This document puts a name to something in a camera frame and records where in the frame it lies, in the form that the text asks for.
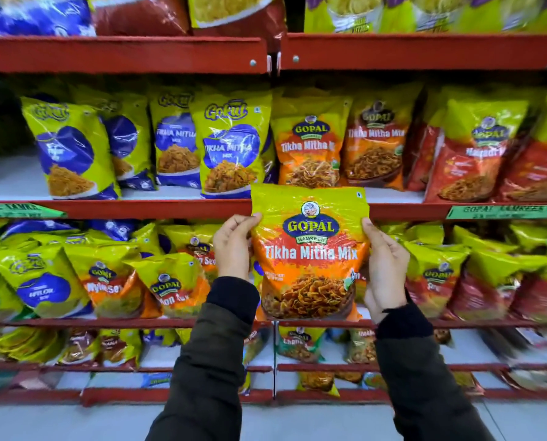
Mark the small yellow snack packet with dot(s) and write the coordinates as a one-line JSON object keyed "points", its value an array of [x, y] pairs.
{"points": [[318, 383]]}

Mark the row of green red packets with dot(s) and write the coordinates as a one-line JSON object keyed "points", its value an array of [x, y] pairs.
{"points": [[485, 280]]}

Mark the red packet with yellow window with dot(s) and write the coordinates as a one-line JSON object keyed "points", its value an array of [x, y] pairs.
{"points": [[241, 18]]}

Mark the small green orange packet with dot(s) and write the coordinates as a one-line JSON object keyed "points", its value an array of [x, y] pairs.
{"points": [[363, 346]]}

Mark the stack of yellow packets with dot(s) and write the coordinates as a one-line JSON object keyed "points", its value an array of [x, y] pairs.
{"points": [[20, 344]]}

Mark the person's left forearm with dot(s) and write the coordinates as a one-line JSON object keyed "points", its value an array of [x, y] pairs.
{"points": [[209, 362]]}

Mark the orange yellow snack packet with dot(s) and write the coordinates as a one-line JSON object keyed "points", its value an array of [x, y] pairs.
{"points": [[377, 142], [310, 252], [310, 142]]}

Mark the person's right hand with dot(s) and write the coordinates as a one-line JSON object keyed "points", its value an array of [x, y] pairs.
{"points": [[388, 275]]}

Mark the person's right forearm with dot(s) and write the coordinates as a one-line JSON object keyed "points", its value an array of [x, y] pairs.
{"points": [[420, 376]]}

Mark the green orange snack packet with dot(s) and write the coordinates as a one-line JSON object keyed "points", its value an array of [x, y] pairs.
{"points": [[108, 284], [174, 284], [195, 247]]}

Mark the pile of green blue packets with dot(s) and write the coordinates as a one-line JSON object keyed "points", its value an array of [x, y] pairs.
{"points": [[39, 280]]}

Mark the person's right thumb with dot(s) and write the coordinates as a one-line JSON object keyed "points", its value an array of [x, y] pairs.
{"points": [[371, 234]]}

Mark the yellow blue snack packet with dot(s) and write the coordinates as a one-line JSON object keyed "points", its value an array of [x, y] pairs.
{"points": [[69, 151], [174, 142], [232, 142], [128, 137]]}

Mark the red green snack packet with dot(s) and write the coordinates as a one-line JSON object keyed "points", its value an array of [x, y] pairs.
{"points": [[478, 151], [426, 151], [537, 165]]}

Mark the red metal shelf rack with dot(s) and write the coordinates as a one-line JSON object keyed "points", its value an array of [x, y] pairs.
{"points": [[126, 55], [416, 51]]}

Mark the person's left hand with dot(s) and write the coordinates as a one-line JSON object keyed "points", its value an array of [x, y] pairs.
{"points": [[231, 252]]}

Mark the green shelf price label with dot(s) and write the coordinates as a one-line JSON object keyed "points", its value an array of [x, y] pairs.
{"points": [[18, 210], [503, 212]]}

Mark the brown yellow snack packet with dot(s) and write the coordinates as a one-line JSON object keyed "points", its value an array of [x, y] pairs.
{"points": [[119, 346], [80, 346]]}

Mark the blue white snack packet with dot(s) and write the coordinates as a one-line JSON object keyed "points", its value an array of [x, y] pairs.
{"points": [[34, 13]]}

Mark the dark red snack packet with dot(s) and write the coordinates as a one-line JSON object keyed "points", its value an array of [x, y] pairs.
{"points": [[140, 16]]}

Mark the teal yellow snack packet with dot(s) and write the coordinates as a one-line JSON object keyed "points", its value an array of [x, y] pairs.
{"points": [[301, 344]]}

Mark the person's left thumb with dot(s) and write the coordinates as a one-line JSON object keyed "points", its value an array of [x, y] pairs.
{"points": [[251, 223]]}

